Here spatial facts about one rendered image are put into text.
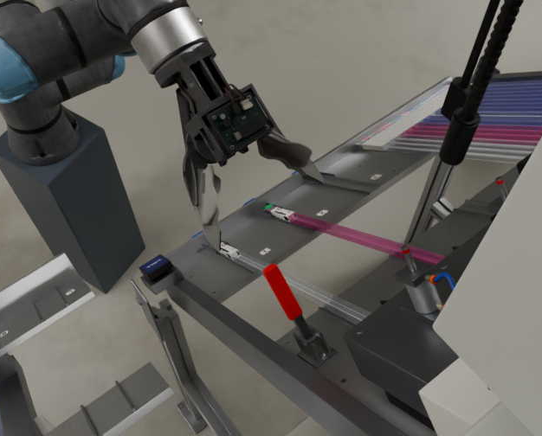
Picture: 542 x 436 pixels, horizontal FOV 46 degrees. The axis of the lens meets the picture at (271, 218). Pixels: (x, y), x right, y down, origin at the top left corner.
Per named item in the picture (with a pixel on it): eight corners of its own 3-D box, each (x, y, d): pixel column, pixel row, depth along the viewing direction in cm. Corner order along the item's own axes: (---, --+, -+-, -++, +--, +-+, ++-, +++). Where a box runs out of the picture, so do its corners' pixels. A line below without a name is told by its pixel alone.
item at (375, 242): (267, 214, 107) (264, 208, 106) (274, 210, 107) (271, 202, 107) (498, 290, 62) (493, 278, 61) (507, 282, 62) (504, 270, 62)
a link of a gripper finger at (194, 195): (183, 203, 69) (187, 125, 70) (180, 205, 71) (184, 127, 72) (224, 207, 71) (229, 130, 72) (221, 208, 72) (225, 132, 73)
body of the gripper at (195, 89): (223, 165, 65) (160, 61, 64) (204, 177, 73) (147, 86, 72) (282, 130, 67) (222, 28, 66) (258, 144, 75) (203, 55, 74)
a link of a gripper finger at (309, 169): (338, 178, 71) (264, 144, 68) (317, 185, 76) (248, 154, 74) (347, 153, 71) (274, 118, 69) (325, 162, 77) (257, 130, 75)
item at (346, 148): (181, 292, 107) (160, 257, 104) (458, 109, 127) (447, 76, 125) (183, 294, 105) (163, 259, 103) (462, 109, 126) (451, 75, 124)
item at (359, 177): (176, 282, 105) (167, 266, 103) (458, 97, 125) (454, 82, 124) (220, 315, 88) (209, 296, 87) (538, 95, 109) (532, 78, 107)
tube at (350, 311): (213, 250, 103) (210, 244, 103) (221, 245, 104) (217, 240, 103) (416, 355, 59) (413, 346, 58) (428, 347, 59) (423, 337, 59)
